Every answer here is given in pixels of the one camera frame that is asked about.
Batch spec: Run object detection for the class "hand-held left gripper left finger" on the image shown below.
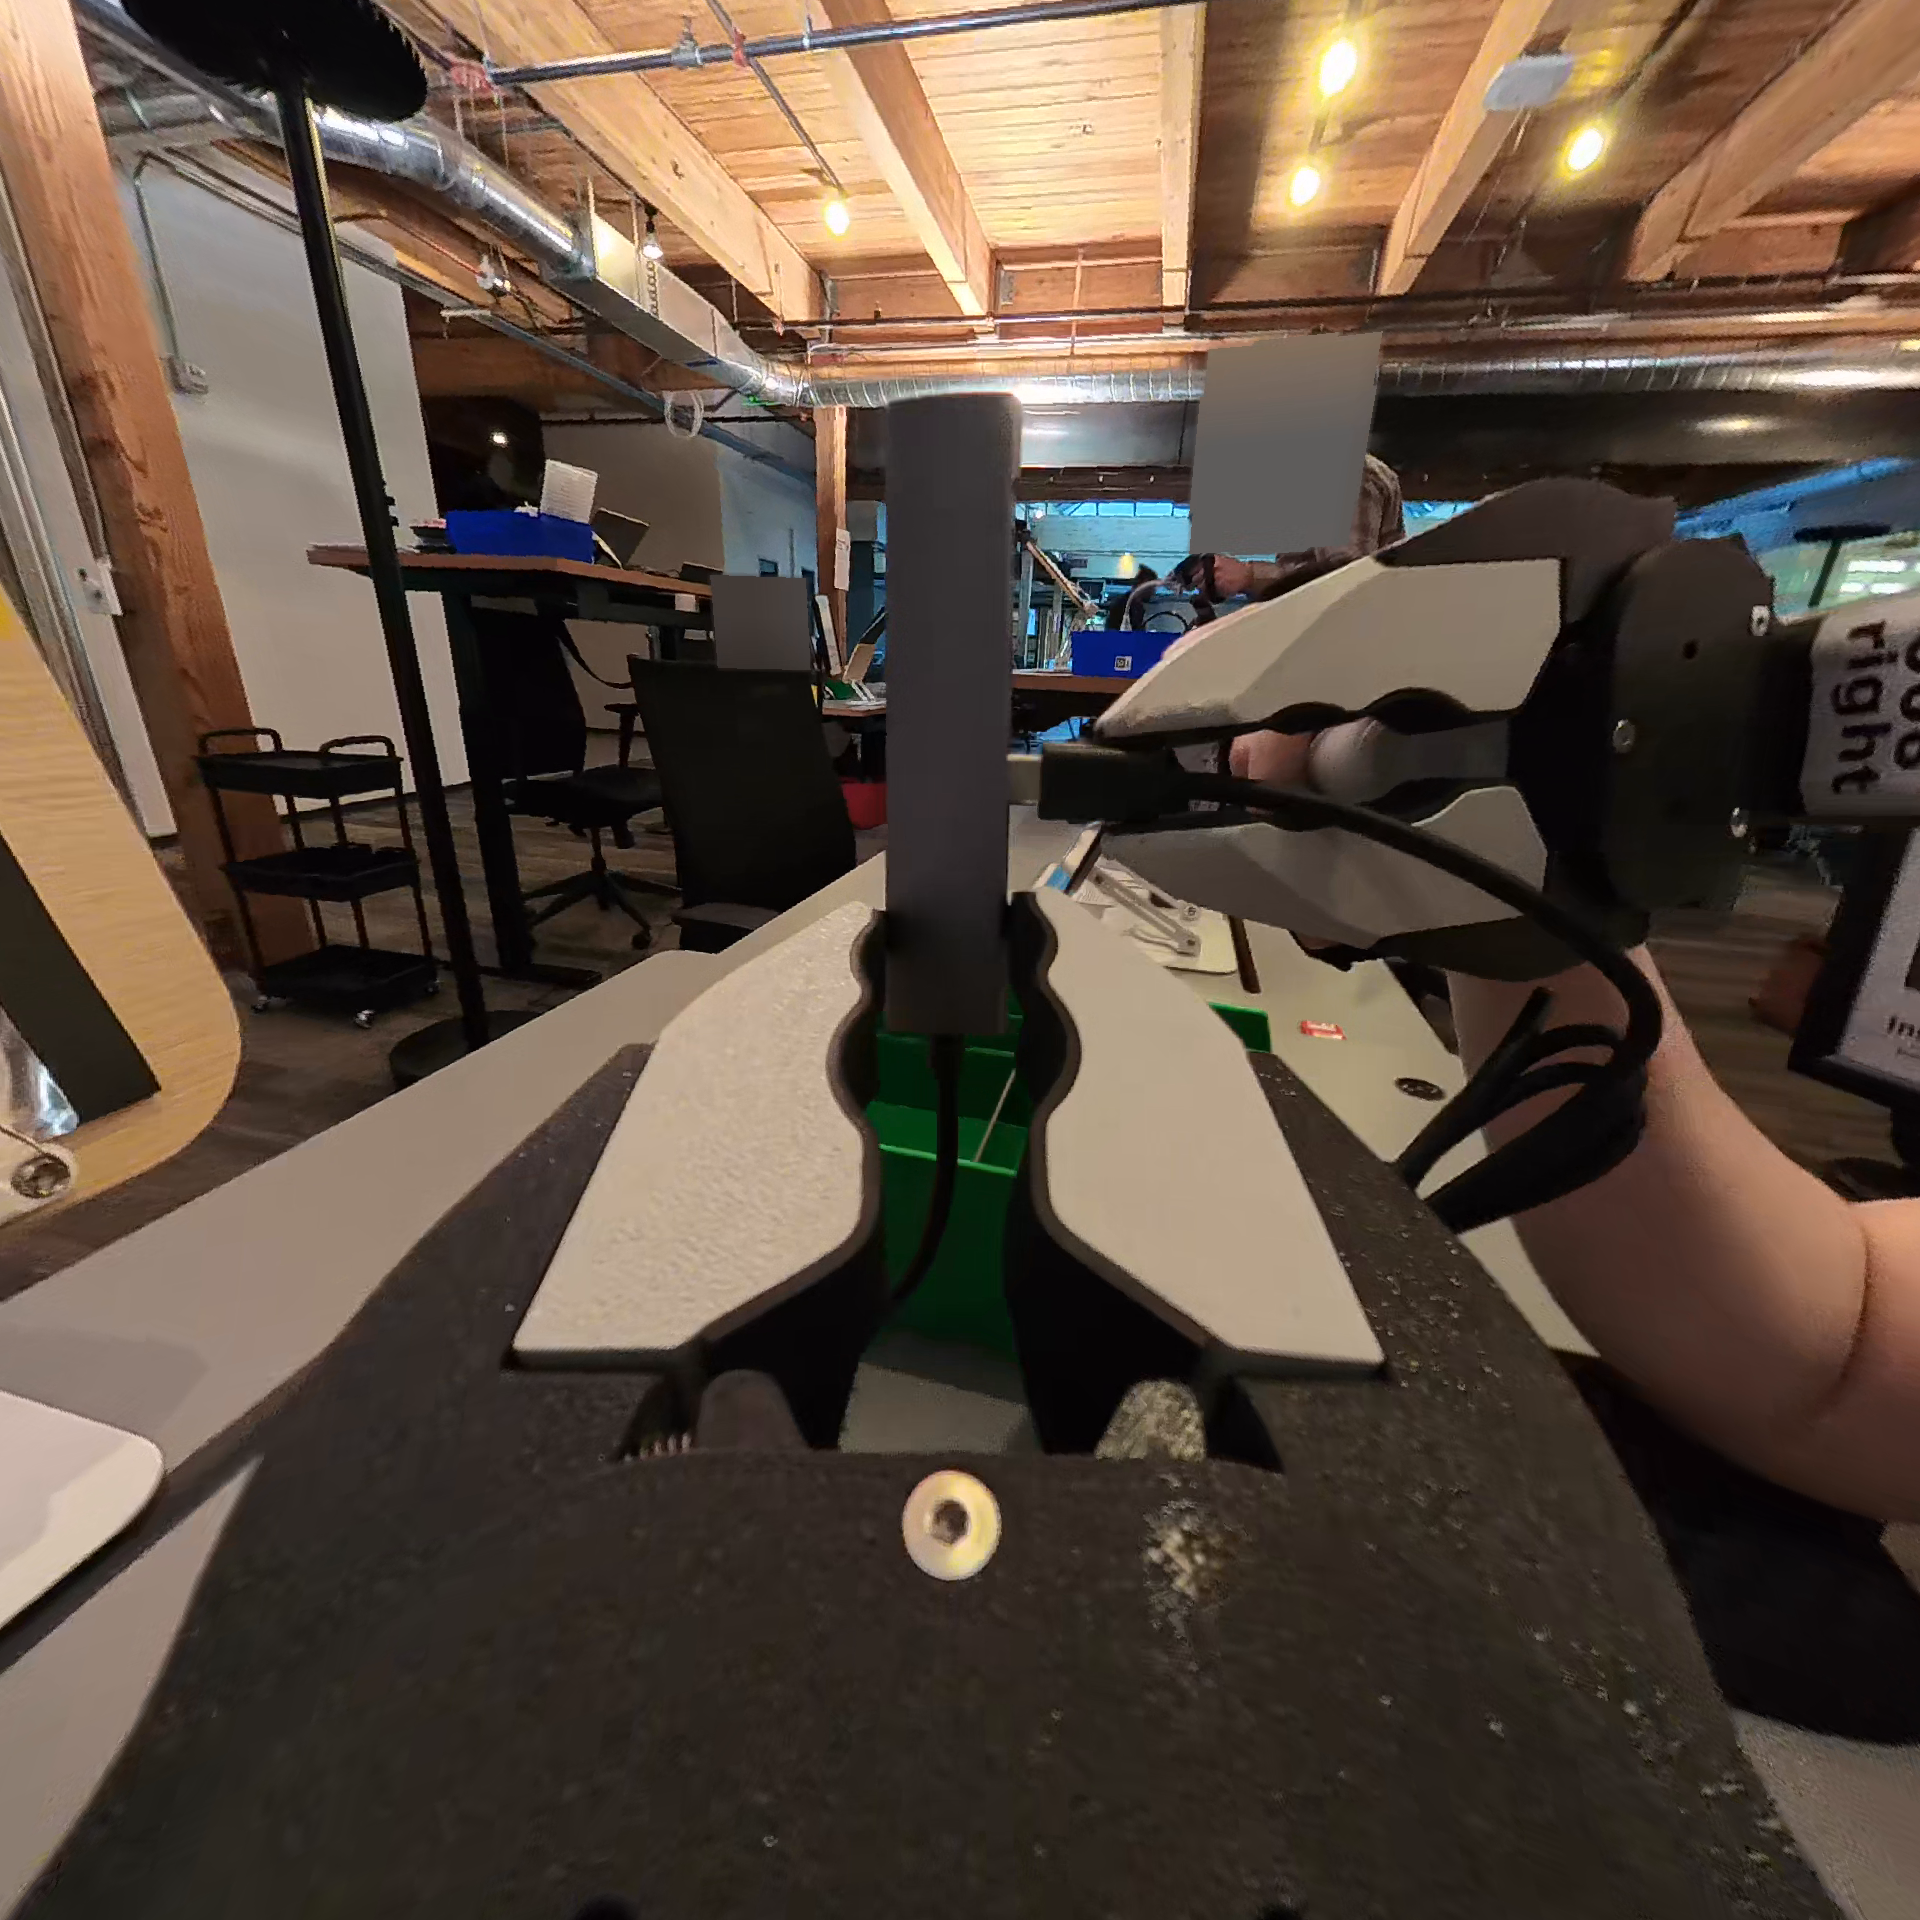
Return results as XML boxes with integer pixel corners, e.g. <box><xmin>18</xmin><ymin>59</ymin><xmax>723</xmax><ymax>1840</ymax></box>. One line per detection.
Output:
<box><xmin>511</xmin><ymin>901</ymin><xmax>889</xmax><ymax>1369</ymax></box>

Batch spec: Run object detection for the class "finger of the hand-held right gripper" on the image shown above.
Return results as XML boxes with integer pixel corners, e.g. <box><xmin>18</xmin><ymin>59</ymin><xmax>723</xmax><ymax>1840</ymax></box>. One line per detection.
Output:
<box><xmin>1090</xmin><ymin>557</ymin><xmax>1581</xmax><ymax>748</ymax></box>
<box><xmin>1099</xmin><ymin>785</ymin><xmax>1544</xmax><ymax>959</ymax></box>

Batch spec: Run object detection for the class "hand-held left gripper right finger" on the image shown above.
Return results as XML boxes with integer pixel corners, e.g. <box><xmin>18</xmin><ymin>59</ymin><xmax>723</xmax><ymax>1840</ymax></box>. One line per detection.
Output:
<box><xmin>1007</xmin><ymin>892</ymin><xmax>1385</xmax><ymax>1382</ymax></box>

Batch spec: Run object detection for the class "black hub cable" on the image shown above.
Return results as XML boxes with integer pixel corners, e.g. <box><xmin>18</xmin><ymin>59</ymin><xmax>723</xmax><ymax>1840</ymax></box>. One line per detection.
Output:
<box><xmin>889</xmin><ymin>1026</ymin><xmax>969</xmax><ymax>1309</ymax></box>

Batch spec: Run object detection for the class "black usb-c cable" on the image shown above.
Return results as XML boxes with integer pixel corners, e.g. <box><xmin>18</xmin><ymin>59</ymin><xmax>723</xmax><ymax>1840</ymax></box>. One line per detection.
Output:
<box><xmin>1036</xmin><ymin>748</ymin><xmax>1672</xmax><ymax>1239</ymax></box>

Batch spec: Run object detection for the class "person's right forearm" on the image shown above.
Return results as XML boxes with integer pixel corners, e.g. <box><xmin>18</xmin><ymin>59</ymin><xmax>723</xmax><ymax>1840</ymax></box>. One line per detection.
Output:
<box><xmin>1444</xmin><ymin>929</ymin><xmax>1920</xmax><ymax>1527</ymax></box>

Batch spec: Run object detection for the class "black framed sign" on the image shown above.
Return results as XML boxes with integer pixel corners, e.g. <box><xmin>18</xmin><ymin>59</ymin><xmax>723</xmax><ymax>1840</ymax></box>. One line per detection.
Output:
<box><xmin>1793</xmin><ymin>816</ymin><xmax>1920</xmax><ymax>1112</ymax></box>

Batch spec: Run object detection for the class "black rolling cart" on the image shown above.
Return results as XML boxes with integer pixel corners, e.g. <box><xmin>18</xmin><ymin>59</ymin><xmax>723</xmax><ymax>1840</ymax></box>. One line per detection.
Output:
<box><xmin>195</xmin><ymin>726</ymin><xmax>449</xmax><ymax>1026</ymax></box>

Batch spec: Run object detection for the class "wooden desk with black legs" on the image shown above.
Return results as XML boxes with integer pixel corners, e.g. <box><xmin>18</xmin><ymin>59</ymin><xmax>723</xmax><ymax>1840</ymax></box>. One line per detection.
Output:
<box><xmin>306</xmin><ymin>542</ymin><xmax>723</xmax><ymax>982</ymax></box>

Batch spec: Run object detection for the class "light wooden board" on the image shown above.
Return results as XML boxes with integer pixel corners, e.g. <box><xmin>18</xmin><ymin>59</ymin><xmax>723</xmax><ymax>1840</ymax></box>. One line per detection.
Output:
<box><xmin>0</xmin><ymin>576</ymin><xmax>241</xmax><ymax>1222</ymax></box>

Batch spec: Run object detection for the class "white flat device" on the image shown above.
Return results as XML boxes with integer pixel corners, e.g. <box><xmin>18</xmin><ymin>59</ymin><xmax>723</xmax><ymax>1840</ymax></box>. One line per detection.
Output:
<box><xmin>0</xmin><ymin>1384</ymin><xmax>168</xmax><ymax>1629</ymax></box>

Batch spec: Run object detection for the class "black sprinkler pipe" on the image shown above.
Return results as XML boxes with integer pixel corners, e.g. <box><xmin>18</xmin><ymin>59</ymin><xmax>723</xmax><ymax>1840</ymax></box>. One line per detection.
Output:
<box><xmin>486</xmin><ymin>0</ymin><xmax>1206</xmax><ymax>80</ymax></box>

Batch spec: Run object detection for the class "black pole stand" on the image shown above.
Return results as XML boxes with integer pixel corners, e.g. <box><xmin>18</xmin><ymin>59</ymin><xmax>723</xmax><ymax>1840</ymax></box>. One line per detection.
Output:
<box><xmin>121</xmin><ymin>0</ymin><xmax>506</xmax><ymax>1090</ymax></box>

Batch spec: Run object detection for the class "long round ceiling duct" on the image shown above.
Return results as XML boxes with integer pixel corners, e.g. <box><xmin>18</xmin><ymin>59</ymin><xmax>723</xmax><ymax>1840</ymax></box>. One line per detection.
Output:
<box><xmin>301</xmin><ymin>98</ymin><xmax>1920</xmax><ymax>414</ymax></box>

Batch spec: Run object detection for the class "wooden support post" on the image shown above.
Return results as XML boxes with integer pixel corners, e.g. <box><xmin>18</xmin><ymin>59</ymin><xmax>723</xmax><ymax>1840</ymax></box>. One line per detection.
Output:
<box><xmin>0</xmin><ymin>0</ymin><xmax>315</xmax><ymax>965</ymax></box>

